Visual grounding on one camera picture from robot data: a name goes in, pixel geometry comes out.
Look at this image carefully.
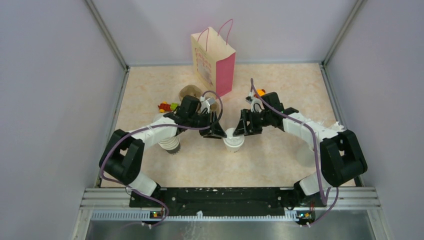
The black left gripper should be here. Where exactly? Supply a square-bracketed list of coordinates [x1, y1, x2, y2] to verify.
[188, 110, 227, 140]

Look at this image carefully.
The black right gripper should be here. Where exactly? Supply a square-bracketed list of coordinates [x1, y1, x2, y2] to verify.
[234, 109, 272, 137]

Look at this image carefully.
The white plastic cup lid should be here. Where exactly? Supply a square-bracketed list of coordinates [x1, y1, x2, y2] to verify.
[223, 127, 245, 145]

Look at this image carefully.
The white paper coffee cup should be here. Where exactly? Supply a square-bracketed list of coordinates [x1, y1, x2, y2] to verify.
[225, 142, 243, 153]

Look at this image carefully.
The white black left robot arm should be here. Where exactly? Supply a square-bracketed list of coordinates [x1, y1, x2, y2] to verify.
[99, 95, 227, 207]

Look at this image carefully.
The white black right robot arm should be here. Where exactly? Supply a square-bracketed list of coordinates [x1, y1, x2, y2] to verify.
[232, 92, 368, 206]

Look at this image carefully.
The yellow toy brick car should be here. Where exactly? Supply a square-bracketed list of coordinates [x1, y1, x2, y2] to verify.
[255, 89, 266, 98]

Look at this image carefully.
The brown cardboard cup carrier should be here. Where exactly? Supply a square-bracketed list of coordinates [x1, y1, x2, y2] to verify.
[178, 84, 221, 114]

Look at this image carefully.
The stack of paper cups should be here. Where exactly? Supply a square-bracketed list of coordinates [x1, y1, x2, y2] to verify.
[158, 136, 181, 155]

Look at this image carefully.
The red toy brick car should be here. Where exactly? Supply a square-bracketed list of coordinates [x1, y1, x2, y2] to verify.
[157, 101, 179, 113]

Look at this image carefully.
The pink paper gift bag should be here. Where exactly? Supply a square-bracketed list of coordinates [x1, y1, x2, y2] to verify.
[190, 18, 236, 97]

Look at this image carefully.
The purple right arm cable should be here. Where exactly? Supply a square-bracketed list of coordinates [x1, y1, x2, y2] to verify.
[250, 78, 340, 228]

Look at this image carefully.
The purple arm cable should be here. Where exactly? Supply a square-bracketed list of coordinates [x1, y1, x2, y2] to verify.
[250, 78, 340, 228]
[99, 90, 224, 229]

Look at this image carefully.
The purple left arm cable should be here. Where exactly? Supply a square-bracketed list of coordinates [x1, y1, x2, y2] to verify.
[99, 90, 224, 229]

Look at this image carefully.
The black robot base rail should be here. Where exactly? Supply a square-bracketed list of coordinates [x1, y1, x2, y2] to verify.
[129, 187, 324, 217]

